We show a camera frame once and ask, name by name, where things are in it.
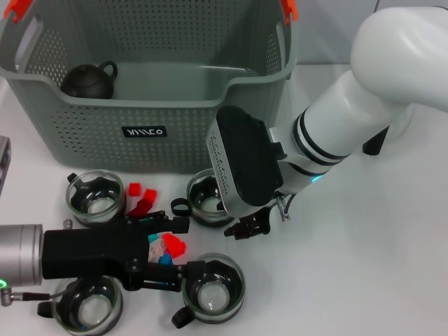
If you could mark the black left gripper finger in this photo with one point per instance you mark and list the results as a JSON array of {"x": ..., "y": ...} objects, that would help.
[
  {"x": 194, "y": 271},
  {"x": 180, "y": 225}
]

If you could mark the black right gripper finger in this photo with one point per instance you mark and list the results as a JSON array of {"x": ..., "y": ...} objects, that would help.
[
  {"x": 260, "y": 224},
  {"x": 234, "y": 231}
]

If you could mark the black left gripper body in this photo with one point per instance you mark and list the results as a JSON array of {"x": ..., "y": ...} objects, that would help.
[{"x": 87, "y": 252}]

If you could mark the glass teacup black sleeve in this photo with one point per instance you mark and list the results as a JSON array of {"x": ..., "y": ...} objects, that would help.
[
  {"x": 224, "y": 280},
  {"x": 91, "y": 311},
  {"x": 201, "y": 196},
  {"x": 87, "y": 217}
]

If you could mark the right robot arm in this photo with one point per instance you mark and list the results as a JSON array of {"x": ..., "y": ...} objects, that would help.
[{"x": 385, "y": 70}]

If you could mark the grey perforated storage basket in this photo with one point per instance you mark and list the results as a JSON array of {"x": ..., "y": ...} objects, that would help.
[{"x": 175, "y": 147}]

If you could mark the bright red sloped brick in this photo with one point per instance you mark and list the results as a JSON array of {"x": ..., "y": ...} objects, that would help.
[{"x": 175, "y": 246}]

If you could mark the blue brick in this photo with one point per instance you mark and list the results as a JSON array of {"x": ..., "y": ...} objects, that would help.
[{"x": 166, "y": 259}]

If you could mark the clear translucent brick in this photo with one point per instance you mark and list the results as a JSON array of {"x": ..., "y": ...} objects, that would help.
[{"x": 157, "y": 250}]

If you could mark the small red square brick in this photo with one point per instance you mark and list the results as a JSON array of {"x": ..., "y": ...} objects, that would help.
[
  {"x": 134, "y": 189},
  {"x": 150, "y": 196}
]

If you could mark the dark red long brick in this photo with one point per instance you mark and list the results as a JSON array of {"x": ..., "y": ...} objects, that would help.
[{"x": 141, "y": 208}]

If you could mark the black clay teapot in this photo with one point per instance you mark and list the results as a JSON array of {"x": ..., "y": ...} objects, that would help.
[{"x": 87, "y": 82}]

